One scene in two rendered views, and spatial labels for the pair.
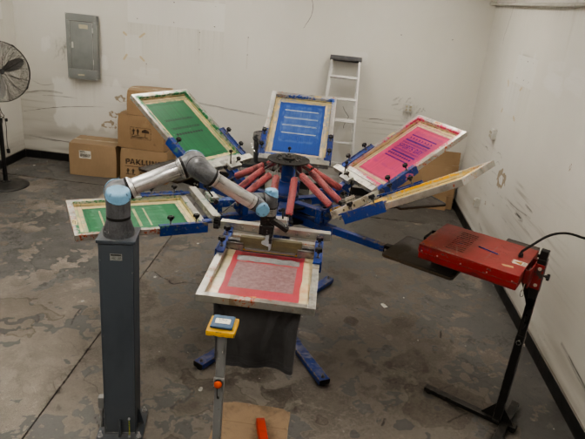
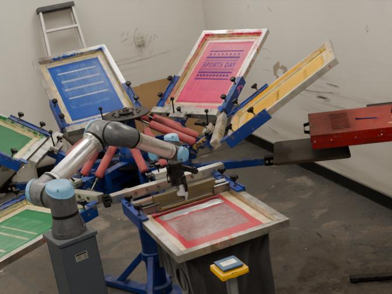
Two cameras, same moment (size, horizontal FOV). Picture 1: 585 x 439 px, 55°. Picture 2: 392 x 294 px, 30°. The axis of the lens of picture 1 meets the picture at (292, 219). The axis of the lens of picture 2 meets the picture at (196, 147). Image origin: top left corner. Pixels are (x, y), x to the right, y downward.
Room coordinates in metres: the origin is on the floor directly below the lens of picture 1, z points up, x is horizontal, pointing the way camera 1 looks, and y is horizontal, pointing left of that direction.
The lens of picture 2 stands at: (-0.43, 1.46, 2.43)
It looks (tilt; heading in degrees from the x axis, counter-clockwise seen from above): 18 degrees down; 337
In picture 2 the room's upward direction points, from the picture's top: 9 degrees counter-clockwise
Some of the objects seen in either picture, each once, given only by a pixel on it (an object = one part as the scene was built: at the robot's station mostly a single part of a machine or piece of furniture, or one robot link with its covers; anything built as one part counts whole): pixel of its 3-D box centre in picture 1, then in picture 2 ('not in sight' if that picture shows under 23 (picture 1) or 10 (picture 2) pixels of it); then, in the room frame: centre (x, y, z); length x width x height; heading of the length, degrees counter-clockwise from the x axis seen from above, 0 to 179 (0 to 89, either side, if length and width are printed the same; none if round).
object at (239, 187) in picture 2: (318, 255); (229, 186); (2.95, -0.17, 0.97); 0.30 x 0.05 x 0.07; 177
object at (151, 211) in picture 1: (158, 200); (24, 207); (3.37, 0.87, 1.05); 1.08 x 0.61 x 0.23; 117
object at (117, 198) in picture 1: (117, 201); (60, 196); (2.51, 0.85, 1.37); 0.13 x 0.12 x 0.14; 22
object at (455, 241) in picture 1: (480, 254); (360, 125); (3.01, -1.13, 1.06); 0.61 x 0.46 x 0.12; 57
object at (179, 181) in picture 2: (267, 224); (175, 173); (2.94, 0.14, 1.15); 0.09 x 0.08 x 0.12; 87
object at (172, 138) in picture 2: (270, 198); (172, 144); (2.93, 0.13, 1.31); 0.09 x 0.08 x 0.11; 112
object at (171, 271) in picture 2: not in sight; (178, 261); (2.68, 0.30, 0.79); 0.46 x 0.09 x 0.33; 177
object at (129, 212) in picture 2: (224, 244); (135, 214); (2.98, 0.39, 0.97); 0.30 x 0.05 x 0.07; 177
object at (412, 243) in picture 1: (365, 239); (240, 161); (3.42, -0.50, 0.91); 1.34 x 0.40 x 0.08; 57
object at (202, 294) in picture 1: (265, 268); (201, 214); (2.73, 0.12, 0.97); 0.79 x 0.58 x 0.04; 177
